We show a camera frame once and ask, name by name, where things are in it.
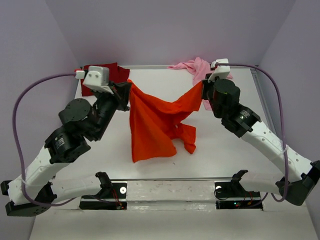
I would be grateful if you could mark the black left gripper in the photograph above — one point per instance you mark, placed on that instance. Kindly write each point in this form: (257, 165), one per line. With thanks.
(122, 91)

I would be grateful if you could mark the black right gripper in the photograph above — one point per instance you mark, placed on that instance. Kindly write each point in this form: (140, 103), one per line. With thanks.
(206, 85)

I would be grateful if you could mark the orange t-shirt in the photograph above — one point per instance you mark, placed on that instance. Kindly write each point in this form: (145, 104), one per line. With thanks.
(155, 123)

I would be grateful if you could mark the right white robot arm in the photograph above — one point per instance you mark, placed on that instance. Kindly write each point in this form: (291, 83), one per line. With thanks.
(298, 176)

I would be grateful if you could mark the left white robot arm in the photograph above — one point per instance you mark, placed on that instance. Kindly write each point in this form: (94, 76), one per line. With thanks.
(82, 122)

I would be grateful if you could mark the pink t-shirt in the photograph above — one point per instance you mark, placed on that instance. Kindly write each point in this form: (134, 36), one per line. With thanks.
(197, 72)

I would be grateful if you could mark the dark red folded t-shirt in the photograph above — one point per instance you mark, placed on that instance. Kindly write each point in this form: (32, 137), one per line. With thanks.
(117, 74)

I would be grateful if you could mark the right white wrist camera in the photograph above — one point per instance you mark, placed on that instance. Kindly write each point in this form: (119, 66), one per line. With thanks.
(220, 68)

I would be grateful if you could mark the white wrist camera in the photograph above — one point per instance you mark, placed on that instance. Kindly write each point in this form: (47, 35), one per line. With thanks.
(220, 68)
(95, 78)

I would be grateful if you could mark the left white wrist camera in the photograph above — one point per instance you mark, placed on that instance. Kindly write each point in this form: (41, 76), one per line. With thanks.
(95, 78)

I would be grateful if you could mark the aluminium table edge rail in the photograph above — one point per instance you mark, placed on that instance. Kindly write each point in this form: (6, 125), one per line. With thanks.
(265, 108)

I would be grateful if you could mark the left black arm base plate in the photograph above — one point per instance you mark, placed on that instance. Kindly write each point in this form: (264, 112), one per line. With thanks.
(113, 200)

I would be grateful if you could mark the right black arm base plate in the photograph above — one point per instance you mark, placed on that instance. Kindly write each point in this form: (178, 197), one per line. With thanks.
(230, 197)

